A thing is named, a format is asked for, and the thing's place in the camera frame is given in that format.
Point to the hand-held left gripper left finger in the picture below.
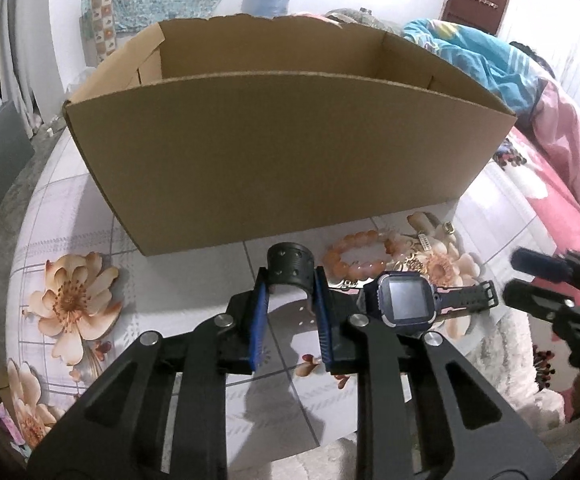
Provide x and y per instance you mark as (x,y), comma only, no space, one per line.
(258,320)

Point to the dark blue smart watch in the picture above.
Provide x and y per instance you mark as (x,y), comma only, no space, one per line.
(402,296)

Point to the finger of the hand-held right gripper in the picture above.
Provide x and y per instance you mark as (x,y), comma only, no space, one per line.
(539,264)
(534,300)

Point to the blue printed blanket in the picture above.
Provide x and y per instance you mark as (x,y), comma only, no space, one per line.
(469,60)

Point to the white fluffy cloth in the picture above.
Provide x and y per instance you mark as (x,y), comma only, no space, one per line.
(519,360)

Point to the orange checked cloth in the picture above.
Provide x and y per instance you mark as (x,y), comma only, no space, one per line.
(100,25)

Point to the white curtain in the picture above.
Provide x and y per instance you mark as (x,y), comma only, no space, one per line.
(20,60)

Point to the brown cardboard box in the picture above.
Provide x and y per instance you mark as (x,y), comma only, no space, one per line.
(270,160)

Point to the white floral bed sheet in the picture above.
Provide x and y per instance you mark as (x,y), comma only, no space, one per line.
(70,210)

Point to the white tag charm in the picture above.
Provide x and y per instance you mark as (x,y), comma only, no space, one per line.
(424,241)

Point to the grey patterned pillow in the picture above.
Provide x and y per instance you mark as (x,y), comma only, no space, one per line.
(359,17)

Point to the gold clover earring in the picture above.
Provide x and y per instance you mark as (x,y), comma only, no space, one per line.
(412,260)

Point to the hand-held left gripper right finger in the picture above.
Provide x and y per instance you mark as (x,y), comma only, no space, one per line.
(321,320)

